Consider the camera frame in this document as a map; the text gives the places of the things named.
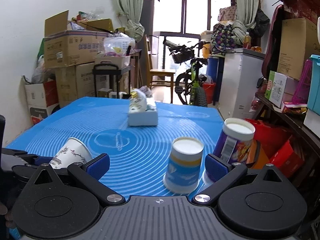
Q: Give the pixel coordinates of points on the green black bicycle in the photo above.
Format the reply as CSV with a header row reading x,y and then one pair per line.
x,y
189,84

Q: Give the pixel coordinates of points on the orange drink bottle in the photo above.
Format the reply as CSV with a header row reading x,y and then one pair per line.
x,y
247,41

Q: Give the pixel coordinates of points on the purple cylindrical canister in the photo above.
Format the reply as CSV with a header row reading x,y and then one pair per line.
x,y
235,141

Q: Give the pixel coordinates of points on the colourful patterned bag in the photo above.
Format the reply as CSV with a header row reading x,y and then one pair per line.
x,y
222,39

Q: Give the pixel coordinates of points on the plastic bag of clutter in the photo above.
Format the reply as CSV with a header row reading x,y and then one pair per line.
x,y
41,74

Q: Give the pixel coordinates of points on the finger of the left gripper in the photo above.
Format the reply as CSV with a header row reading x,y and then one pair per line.
x,y
20,164

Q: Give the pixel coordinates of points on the lower brown cardboard box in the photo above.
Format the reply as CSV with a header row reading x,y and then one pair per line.
x,y
74,82

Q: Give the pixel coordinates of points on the tall brown cardboard box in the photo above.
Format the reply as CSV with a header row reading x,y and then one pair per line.
x,y
298,42

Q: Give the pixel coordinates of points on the red gift box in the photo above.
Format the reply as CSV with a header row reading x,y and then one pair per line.
x,y
276,145

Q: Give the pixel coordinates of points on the red white cardboard box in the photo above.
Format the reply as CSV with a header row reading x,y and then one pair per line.
x,y
42,100

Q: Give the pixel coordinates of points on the white chest freezer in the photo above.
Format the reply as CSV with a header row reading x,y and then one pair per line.
x,y
242,70

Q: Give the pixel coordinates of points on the open top cardboard box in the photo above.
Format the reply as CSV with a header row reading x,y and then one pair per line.
x,y
73,42

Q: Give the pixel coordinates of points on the green white product box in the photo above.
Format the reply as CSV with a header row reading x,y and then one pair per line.
x,y
276,88

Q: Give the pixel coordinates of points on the blue yellow paper cup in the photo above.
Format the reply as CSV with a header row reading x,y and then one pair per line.
x,y
184,164

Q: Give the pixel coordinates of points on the blue silicone baking mat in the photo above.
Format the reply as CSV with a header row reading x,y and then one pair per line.
x,y
138,155

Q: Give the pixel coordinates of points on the wooden chair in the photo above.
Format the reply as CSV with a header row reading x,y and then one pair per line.
x,y
151,72

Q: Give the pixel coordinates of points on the black utility cart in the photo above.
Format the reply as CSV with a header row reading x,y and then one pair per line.
x,y
113,71

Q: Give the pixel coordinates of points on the clear plastic bag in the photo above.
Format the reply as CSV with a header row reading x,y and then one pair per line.
x,y
118,46

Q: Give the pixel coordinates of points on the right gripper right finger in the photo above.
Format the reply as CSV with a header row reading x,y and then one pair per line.
x,y
249,203

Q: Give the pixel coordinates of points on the white tissue box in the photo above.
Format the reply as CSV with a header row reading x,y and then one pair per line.
x,y
142,108

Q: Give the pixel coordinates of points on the white floral paper cup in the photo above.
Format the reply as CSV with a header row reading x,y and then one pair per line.
x,y
72,151

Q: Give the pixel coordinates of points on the teal plastic bin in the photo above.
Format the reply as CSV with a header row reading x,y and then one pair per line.
x,y
314,94

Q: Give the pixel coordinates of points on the green curtain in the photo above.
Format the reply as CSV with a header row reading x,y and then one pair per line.
x,y
132,10

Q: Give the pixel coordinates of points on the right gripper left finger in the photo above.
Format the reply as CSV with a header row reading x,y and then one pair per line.
x,y
63,204

